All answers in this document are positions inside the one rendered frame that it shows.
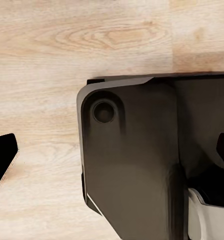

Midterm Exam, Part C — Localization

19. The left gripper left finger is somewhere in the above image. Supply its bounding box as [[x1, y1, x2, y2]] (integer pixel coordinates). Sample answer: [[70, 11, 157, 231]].
[[0, 133, 18, 181]]

